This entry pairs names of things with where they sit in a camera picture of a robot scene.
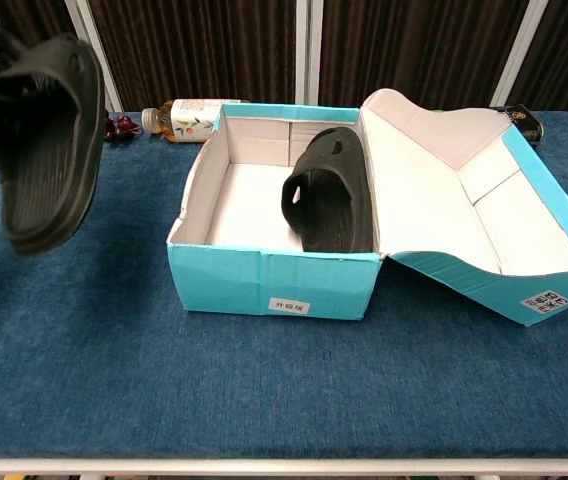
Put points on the black slipper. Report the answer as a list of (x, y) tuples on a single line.
[(334, 200), (49, 175)]

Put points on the light blue shoe box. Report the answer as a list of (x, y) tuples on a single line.
[(224, 280)]

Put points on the dark red grape bunch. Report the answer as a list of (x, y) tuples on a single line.
[(124, 125)]

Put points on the tea bottle with white label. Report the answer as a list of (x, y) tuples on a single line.
[(184, 120)]

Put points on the black tin can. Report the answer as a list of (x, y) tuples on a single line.
[(526, 125)]

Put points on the white partition frame post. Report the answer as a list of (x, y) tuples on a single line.
[(520, 50), (86, 27), (309, 45)]

